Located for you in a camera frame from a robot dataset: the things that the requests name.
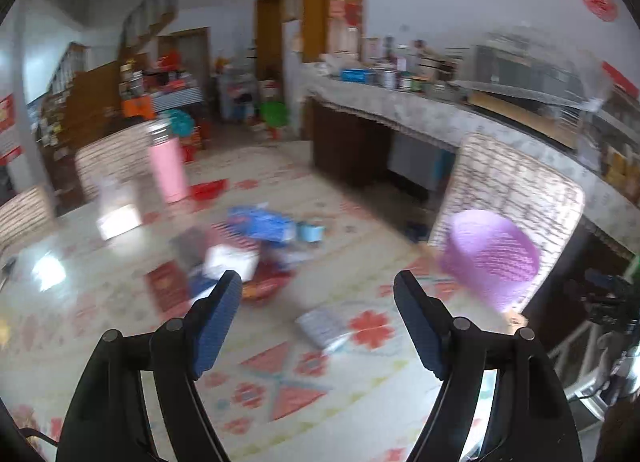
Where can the patterned chair backrest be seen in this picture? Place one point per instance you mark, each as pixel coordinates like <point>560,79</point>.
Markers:
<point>545,204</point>

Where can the blue plastic bag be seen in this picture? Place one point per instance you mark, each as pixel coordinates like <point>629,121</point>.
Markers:
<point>261,224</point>

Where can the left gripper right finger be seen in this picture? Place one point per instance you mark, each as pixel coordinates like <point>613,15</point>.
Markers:
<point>529,419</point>

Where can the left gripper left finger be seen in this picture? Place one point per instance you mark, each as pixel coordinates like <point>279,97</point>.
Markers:
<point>107,419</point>

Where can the white tissue box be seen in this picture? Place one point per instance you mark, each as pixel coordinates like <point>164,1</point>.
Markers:
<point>118,208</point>

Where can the sideboard with lace cloth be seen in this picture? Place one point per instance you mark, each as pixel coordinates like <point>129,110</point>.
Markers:
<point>608,212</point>

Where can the pink thermos bottle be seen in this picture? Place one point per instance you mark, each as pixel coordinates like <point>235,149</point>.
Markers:
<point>166,159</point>

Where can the light blue tape roll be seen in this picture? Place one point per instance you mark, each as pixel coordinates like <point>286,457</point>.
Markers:
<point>309,232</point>

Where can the grey foil wrapper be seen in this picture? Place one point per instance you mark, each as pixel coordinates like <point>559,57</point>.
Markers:
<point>323,329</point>

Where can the mesh food cover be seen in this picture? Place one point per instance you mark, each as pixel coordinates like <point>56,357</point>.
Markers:
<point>534,64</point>

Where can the purple perforated trash basket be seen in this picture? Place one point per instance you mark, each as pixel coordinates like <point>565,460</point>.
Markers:
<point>491,256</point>

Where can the red snack wrapper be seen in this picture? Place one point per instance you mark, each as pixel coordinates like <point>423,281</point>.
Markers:
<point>269,278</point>

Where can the wooden staircase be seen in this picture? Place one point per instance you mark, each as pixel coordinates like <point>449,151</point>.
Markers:
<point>85,89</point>

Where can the green plastic basket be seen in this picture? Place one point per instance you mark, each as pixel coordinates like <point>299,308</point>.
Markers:
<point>274,114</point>

